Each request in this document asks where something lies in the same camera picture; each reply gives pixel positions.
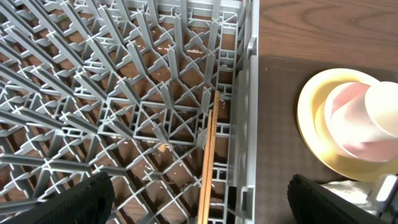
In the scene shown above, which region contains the pink bowl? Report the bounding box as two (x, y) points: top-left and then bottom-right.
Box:
(324, 82), (397, 162)

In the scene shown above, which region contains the yellow plate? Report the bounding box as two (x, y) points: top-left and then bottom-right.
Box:
(297, 68), (397, 182)

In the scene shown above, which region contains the brown serving tray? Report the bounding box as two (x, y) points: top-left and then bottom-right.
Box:
(255, 55), (397, 223)

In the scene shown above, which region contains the crumpled white napkin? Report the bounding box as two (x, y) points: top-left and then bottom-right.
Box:
(322, 180), (377, 215)

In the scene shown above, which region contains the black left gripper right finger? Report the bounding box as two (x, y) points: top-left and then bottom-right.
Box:
(287, 174), (385, 224)

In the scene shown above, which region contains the wooden chopstick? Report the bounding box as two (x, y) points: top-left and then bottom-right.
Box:
(202, 90), (220, 224)
(197, 110), (213, 224)

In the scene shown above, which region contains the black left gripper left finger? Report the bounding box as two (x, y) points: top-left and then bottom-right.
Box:
(1, 172), (115, 224)

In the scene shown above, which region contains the cream cup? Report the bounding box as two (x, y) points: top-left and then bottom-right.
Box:
(364, 82), (397, 140)

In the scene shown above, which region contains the grey dishwasher rack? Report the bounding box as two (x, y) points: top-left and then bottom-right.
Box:
(1, 0), (259, 223)

